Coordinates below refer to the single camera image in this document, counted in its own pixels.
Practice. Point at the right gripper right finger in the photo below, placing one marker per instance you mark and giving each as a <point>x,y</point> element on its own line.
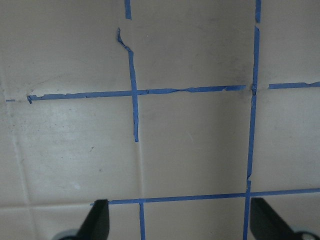
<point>266,224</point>

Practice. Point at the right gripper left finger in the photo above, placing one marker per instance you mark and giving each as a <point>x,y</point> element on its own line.
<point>96,225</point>

